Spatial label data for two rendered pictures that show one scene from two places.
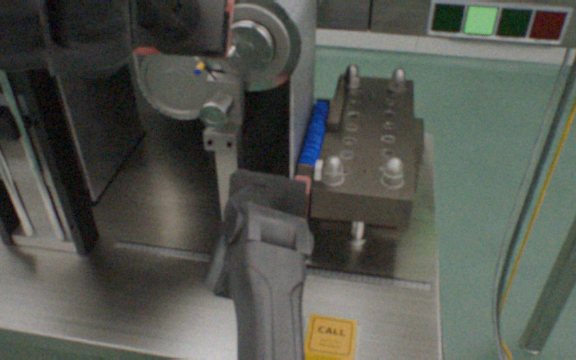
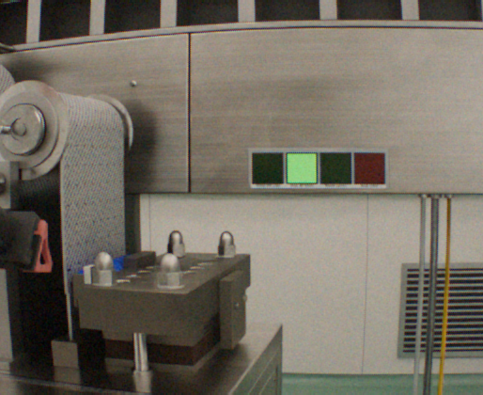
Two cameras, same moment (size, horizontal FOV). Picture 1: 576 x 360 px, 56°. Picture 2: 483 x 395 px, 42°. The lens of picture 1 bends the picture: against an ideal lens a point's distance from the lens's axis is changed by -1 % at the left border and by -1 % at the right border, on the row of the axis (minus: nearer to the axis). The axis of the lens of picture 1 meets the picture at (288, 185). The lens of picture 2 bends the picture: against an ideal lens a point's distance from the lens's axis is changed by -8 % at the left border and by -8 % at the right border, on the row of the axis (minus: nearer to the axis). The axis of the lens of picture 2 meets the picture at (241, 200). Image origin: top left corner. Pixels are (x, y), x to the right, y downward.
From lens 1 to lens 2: 0.53 m
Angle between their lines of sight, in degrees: 36
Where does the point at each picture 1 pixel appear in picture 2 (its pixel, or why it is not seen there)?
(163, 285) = not seen: outside the picture
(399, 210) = (173, 310)
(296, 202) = (23, 233)
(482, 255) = not seen: outside the picture
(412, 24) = (233, 180)
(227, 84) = (0, 164)
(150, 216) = not seen: outside the picture
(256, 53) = (28, 133)
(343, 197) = (110, 296)
